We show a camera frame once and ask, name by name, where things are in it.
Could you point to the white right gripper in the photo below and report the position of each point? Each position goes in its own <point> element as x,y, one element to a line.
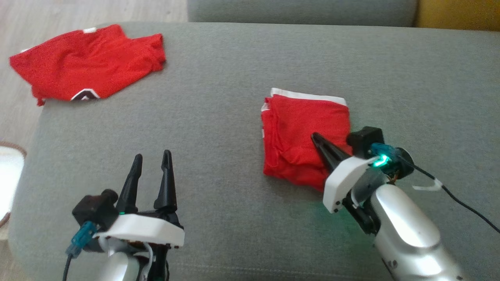
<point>343,183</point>

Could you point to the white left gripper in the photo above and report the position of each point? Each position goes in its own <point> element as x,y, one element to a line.
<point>144,230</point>

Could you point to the red shorts with white band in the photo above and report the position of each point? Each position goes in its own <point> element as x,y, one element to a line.
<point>300,136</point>

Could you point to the red jersey with black number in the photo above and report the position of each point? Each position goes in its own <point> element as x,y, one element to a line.
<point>86,62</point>

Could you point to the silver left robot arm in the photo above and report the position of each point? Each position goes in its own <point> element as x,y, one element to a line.
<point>121,265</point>

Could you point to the white round basket brown rim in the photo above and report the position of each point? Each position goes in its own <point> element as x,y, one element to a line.
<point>9,183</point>

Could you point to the grey sofa seat cushion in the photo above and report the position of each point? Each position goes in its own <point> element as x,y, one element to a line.
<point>300,11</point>

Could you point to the large yellow sofa backrest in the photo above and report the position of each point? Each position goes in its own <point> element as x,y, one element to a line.
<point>461,13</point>

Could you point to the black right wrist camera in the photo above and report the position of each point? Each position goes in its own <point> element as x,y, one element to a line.
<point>365,138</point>

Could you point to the blue right camera connector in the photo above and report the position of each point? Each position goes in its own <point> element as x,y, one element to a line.
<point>383,154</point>

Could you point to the blue camera connector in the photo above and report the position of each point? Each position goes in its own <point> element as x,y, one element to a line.
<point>82,240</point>
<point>383,154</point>

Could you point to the blue left camera connector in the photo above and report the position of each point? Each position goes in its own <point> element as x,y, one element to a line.
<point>82,240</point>

